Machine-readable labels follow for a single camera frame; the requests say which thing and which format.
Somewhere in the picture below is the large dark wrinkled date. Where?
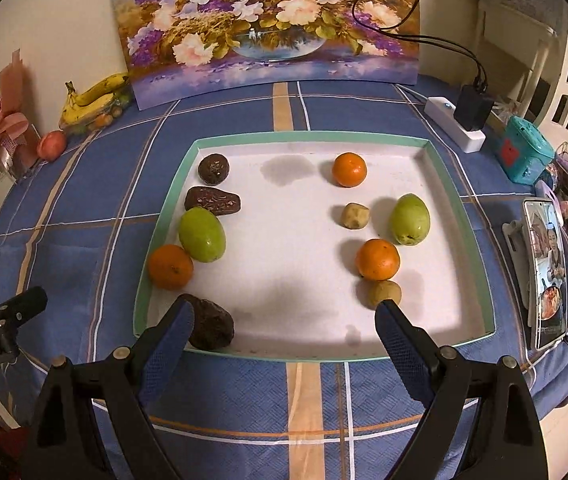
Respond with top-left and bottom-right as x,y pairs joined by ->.
177,294 -> 235,351

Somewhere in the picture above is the orange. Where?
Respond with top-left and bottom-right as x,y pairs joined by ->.
331,152 -> 367,188
355,238 -> 401,282
146,244 -> 194,290

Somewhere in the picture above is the small brown kiwi fruit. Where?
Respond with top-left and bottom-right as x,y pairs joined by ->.
367,281 -> 403,309

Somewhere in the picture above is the elongated dark brown date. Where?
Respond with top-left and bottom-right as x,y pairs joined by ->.
184,186 -> 241,216

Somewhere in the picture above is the small tan longan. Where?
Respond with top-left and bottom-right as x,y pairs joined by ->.
340,203 -> 371,230

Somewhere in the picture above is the blue plaid tablecloth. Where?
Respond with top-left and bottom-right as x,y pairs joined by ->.
0,77 -> 568,479

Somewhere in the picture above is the red apple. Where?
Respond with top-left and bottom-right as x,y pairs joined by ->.
37,130 -> 67,162

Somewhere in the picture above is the smartphone with video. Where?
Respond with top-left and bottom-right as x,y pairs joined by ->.
522,198 -> 568,350

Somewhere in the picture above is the white phone stand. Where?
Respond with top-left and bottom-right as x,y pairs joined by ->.
502,220 -> 534,328

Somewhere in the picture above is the yellow banana bunch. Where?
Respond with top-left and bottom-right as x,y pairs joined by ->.
65,73 -> 132,105

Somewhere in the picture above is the teal toy box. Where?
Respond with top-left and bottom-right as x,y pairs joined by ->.
496,116 -> 555,185

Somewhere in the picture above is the white tray green rim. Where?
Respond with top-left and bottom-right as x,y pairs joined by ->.
150,131 -> 495,361

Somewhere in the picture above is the black power adapter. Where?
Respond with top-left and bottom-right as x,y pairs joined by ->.
453,84 -> 494,131

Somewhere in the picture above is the white power strip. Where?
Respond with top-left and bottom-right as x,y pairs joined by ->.
425,96 -> 485,154

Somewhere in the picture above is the white lattice chair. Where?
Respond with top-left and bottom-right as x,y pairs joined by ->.
474,0 -> 568,151

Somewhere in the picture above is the flower painting canvas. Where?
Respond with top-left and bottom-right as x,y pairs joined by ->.
112,0 -> 419,108

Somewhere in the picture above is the black cable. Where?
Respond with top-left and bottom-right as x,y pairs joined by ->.
351,0 -> 489,92

